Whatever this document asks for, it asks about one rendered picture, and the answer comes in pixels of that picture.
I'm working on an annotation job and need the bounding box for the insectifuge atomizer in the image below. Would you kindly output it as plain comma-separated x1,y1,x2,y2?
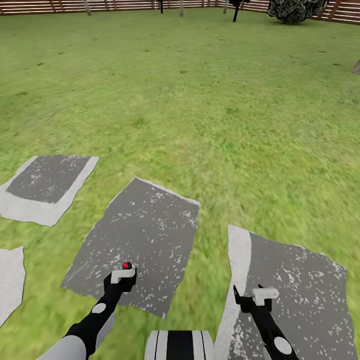
123,261,137,271

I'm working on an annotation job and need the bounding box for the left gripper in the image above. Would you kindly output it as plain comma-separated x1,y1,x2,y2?
103,271,137,298

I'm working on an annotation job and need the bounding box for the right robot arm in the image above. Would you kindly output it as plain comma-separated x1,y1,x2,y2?
233,285,300,360

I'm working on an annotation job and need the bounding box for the robot trunk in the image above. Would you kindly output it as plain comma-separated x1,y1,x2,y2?
144,330,216,360

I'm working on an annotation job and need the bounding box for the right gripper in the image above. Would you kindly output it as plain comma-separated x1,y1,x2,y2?
233,285,272,323

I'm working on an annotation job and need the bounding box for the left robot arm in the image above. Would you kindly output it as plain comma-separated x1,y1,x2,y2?
36,269,137,360

